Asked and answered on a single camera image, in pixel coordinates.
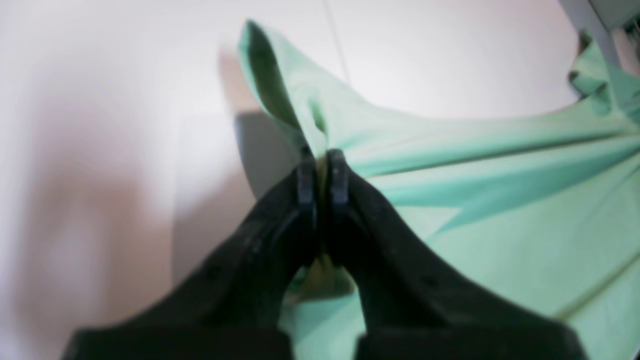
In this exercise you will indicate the light green polo T-shirt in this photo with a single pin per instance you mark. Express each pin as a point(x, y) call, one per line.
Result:
point(543, 210)

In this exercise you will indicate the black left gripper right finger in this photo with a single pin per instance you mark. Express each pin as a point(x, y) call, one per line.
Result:
point(416, 306)

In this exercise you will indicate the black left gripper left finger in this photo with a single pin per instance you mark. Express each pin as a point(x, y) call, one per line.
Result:
point(229, 307)

